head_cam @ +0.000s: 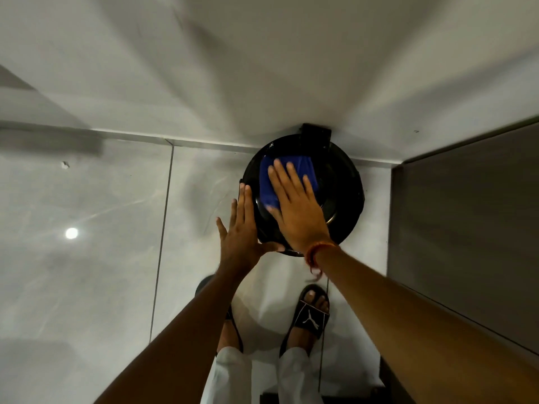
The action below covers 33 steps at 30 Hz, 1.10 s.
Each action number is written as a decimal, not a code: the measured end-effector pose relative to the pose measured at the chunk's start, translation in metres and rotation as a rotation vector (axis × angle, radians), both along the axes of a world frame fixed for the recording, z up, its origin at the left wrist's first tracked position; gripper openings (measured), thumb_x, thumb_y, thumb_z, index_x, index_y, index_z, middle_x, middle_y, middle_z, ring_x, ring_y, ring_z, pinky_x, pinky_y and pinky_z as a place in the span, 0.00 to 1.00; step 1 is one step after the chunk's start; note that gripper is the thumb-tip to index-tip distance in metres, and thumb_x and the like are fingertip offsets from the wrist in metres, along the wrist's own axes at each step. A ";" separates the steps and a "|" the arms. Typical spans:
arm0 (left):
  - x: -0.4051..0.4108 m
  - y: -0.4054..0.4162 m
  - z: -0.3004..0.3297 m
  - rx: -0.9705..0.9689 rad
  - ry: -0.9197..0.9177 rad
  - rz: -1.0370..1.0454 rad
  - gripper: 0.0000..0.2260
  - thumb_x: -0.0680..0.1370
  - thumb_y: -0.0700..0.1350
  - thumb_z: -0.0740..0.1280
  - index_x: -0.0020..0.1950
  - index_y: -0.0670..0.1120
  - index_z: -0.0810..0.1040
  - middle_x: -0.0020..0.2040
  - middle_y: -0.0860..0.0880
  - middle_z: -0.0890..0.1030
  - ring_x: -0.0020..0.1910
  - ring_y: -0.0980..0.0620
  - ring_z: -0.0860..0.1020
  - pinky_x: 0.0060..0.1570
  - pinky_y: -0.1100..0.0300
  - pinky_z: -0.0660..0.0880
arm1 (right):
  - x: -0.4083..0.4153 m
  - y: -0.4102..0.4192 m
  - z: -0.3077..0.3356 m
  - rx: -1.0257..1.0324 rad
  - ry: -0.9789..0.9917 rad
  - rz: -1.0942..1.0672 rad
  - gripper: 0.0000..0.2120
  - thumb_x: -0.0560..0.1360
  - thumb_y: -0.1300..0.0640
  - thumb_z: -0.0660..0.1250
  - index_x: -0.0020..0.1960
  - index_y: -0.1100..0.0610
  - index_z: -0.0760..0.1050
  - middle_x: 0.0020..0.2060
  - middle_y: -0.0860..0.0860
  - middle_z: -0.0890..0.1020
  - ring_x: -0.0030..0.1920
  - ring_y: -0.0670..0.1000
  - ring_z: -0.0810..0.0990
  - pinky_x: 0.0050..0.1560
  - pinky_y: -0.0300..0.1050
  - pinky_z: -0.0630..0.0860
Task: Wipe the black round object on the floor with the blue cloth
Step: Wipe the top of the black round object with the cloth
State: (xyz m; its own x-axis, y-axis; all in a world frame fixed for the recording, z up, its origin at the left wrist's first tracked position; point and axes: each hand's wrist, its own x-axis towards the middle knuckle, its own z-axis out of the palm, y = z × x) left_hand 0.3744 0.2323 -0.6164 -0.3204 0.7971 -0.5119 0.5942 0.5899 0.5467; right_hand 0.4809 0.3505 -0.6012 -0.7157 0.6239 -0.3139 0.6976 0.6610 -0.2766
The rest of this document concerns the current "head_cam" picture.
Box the person's right foot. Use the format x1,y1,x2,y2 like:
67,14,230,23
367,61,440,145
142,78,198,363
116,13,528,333
286,290,330,355

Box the person's left foot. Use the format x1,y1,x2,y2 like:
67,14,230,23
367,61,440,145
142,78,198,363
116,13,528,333
216,317,241,354

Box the person's left forearm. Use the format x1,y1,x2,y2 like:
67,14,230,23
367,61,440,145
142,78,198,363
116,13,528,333
93,265,254,404

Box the person's right forearm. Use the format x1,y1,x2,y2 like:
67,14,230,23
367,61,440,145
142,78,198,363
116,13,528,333
314,245,539,404

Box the grey cabinet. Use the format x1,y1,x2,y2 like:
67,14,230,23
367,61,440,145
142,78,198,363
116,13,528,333
387,121,539,404

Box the white trousers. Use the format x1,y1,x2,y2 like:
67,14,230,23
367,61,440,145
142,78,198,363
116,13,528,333
200,346,325,404

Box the person's right hand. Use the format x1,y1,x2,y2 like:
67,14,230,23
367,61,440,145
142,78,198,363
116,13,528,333
266,159,337,255

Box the black slide sandal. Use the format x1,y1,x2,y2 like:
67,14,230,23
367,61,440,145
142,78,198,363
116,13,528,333
279,284,331,358
194,274,244,355

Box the black round trash bin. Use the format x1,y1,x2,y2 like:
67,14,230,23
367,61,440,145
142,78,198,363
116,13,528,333
239,123,366,258

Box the blue cleaning cloth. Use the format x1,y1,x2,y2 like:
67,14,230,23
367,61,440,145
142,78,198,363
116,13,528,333
259,155,320,211

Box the person's left hand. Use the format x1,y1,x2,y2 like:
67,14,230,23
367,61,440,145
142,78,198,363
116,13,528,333
216,183,285,276

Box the red thread wristband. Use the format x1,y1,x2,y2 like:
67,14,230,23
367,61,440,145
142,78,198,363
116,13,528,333
304,241,340,281

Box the person's foot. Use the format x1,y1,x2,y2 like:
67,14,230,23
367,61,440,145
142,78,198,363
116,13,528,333
216,317,241,354
286,290,330,355

